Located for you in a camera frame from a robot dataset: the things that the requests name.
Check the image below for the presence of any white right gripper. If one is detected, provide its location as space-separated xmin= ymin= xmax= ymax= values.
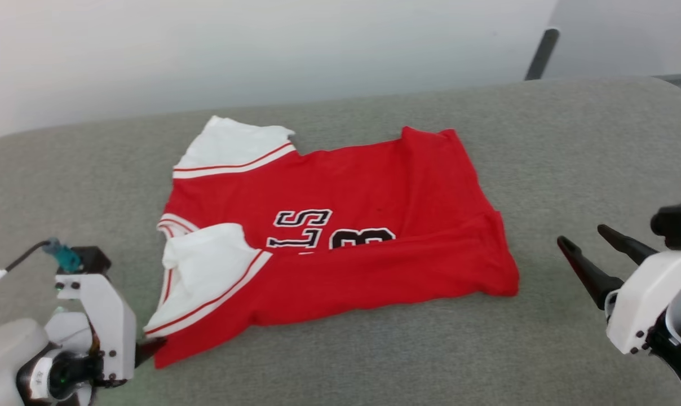
xmin=557 ymin=224 xmax=681 ymax=356

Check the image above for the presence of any grey fabric sofa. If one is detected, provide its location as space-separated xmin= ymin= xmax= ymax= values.
xmin=0 ymin=76 xmax=681 ymax=406

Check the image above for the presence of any red and white jersey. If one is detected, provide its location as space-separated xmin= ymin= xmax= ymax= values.
xmin=143 ymin=116 xmax=520 ymax=370

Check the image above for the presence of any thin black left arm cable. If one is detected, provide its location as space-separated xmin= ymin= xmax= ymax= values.
xmin=2 ymin=241 xmax=56 ymax=274

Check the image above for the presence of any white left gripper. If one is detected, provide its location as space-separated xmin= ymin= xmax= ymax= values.
xmin=56 ymin=273 xmax=167 ymax=389

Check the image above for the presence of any black slanted pole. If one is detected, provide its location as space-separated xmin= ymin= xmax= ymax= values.
xmin=524 ymin=27 xmax=561 ymax=81

